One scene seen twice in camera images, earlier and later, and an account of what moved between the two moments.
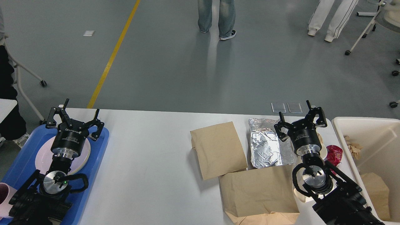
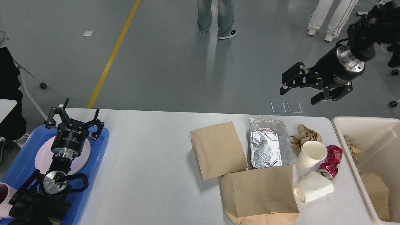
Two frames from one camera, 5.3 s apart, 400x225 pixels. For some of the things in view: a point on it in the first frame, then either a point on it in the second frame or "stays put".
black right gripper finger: [321, 121] to [297, 75]
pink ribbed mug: [6, 192] stays put
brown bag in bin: [379, 193] stays put
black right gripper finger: [278, 127] to [336, 93]
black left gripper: [70, 140] stays put
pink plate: [44, 154] stays put
